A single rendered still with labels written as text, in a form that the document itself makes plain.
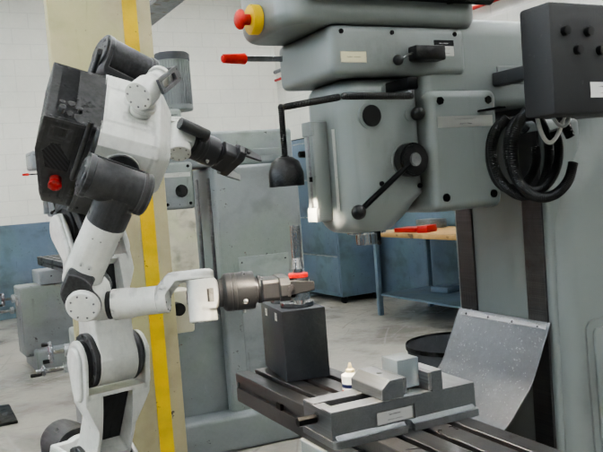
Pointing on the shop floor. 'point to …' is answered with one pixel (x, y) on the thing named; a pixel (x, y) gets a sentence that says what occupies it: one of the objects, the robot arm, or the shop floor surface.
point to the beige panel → (170, 367)
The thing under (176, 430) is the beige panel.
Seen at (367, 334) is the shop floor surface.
